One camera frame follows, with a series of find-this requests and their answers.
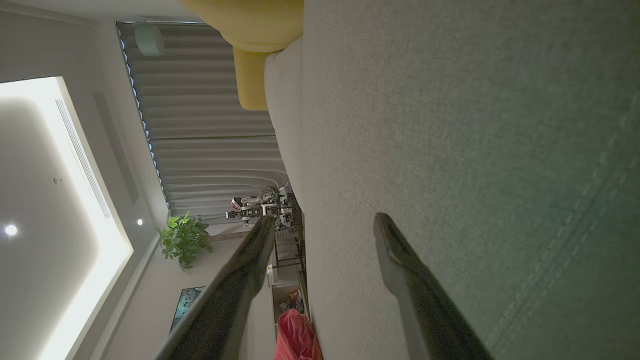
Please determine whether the yellow sofa back cushion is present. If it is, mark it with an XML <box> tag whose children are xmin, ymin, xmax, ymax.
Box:
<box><xmin>233</xmin><ymin>47</ymin><xmax>272</xmax><ymax>111</ymax></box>
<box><xmin>179</xmin><ymin>0</ymin><xmax>305</xmax><ymax>53</ymax></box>

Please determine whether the grey fabric sofa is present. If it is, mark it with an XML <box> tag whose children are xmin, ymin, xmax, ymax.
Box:
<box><xmin>302</xmin><ymin>0</ymin><xmax>640</xmax><ymax>360</ymax></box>

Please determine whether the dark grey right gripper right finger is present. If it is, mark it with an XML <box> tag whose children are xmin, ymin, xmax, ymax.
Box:
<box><xmin>373</xmin><ymin>212</ymin><xmax>493</xmax><ymax>360</ymax></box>

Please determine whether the dark framed wall picture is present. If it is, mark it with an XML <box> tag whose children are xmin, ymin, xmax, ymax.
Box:
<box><xmin>169</xmin><ymin>286</ymin><xmax>207</xmax><ymax>335</ymax></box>

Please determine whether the grey pleated curtain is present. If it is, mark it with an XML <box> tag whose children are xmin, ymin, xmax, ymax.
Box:
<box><xmin>116</xmin><ymin>21</ymin><xmax>290</xmax><ymax>226</ymax></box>

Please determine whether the long ceiling air vent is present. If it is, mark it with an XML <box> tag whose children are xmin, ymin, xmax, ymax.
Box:
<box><xmin>54</xmin><ymin>98</ymin><xmax>113</xmax><ymax>220</ymax></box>

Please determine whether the round pale ceiling device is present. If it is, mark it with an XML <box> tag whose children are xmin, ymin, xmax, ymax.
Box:
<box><xmin>134</xmin><ymin>24</ymin><xmax>166</xmax><ymax>57</ymax></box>

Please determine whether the red garment with white stripe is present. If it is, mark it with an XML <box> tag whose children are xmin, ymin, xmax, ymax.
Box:
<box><xmin>273</xmin><ymin>308</ymin><xmax>323</xmax><ymax>360</ymax></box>

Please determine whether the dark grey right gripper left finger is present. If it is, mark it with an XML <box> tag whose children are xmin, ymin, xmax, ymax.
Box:
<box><xmin>155</xmin><ymin>215</ymin><xmax>277</xmax><ymax>360</ymax></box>

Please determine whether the green potted plant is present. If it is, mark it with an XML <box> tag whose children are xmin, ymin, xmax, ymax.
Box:
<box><xmin>159</xmin><ymin>210</ymin><xmax>214</xmax><ymax>272</ymax></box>

